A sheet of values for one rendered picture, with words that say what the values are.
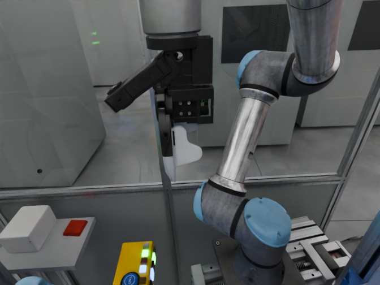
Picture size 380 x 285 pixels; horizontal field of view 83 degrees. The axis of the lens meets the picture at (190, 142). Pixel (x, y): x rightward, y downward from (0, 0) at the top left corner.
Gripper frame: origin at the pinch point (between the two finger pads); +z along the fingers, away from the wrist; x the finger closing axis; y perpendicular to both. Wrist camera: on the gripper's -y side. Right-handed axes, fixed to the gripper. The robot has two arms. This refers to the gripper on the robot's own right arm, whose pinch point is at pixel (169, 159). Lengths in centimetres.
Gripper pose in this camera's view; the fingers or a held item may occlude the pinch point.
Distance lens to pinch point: 39.1
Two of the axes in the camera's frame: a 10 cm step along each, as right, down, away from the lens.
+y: 10.0, -0.5, 0.1
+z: 0.4, 8.5, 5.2
